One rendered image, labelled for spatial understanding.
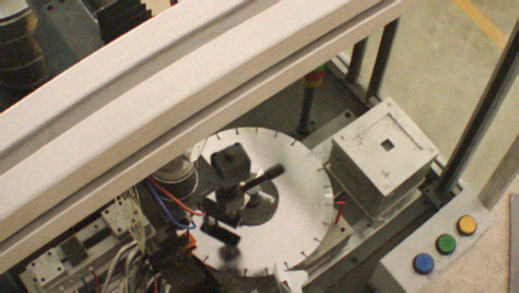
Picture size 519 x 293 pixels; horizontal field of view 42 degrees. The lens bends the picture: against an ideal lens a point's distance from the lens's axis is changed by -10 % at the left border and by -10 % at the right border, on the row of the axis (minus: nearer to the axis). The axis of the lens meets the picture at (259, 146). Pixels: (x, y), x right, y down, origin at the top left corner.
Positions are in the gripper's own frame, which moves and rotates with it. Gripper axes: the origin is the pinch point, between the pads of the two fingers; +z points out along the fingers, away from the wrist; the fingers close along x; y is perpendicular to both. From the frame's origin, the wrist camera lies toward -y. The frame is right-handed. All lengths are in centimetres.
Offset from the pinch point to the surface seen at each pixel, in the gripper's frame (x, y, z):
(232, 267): 8.0, -7.7, 1.2
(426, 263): -0.9, 31.4, -6.6
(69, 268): 6.2, -40.4, 16.9
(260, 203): 15.0, 1.8, 9.6
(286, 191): 14.9, 7.8, 11.4
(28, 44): 45, -39, 55
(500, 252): -68, 98, 54
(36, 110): 86, -28, -80
